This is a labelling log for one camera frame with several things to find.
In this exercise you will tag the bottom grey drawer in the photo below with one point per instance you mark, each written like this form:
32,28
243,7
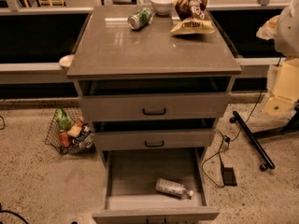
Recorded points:
130,196

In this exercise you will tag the middle grey drawer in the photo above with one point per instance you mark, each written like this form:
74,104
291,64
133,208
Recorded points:
149,134

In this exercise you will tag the green chip bag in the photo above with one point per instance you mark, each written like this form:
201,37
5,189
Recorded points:
62,119

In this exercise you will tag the yellow snack packet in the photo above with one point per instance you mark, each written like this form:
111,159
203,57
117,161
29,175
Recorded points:
74,131

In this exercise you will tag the black wire basket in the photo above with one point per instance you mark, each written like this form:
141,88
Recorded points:
52,139

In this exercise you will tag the white bowl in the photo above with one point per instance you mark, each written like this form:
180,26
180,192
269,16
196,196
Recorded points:
162,7

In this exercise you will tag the brown chip bag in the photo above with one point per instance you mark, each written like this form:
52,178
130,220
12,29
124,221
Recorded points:
193,19

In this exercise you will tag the top grey drawer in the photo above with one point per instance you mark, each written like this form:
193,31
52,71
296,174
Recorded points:
154,98

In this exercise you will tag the black rolling stand base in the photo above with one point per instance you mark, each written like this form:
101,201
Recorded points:
291,127

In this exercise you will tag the black power adapter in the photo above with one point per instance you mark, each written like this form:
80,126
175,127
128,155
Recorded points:
228,176

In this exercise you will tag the dark blue snack bag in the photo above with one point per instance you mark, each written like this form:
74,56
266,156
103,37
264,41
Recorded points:
84,140

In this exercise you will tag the grey drawer cabinet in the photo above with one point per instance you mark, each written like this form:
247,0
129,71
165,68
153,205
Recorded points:
110,49

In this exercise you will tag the green soda can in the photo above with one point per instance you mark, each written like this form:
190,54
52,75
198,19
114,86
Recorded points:
140,18

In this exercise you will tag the small round white disc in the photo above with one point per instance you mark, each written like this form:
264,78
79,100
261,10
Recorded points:
66,60

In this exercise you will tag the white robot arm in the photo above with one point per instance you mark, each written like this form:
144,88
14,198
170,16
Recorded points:
284,30

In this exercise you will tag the grey drawer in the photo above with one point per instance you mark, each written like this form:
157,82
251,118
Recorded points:
130,196
149,134
154,98

